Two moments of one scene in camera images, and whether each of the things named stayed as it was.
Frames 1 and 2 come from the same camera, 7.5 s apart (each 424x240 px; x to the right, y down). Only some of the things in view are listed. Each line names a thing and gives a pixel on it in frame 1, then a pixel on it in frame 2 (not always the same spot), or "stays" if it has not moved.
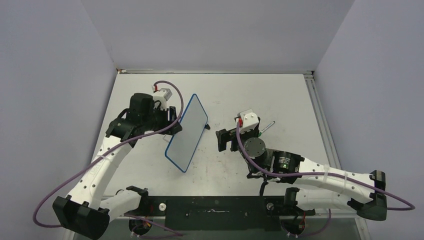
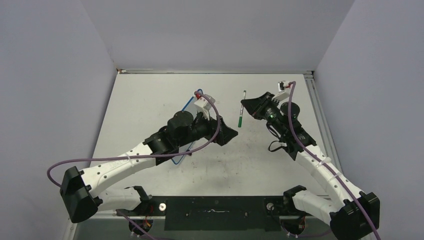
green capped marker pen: x=260 y=133 to x=240 y=118
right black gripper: x=225 y=135 to x=256 y=106
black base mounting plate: x=219 y=213 stays
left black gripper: x=167 y=121 to x=224 y=134
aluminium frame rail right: x=321 y=120 stays
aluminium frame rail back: x=122 y=72 stays
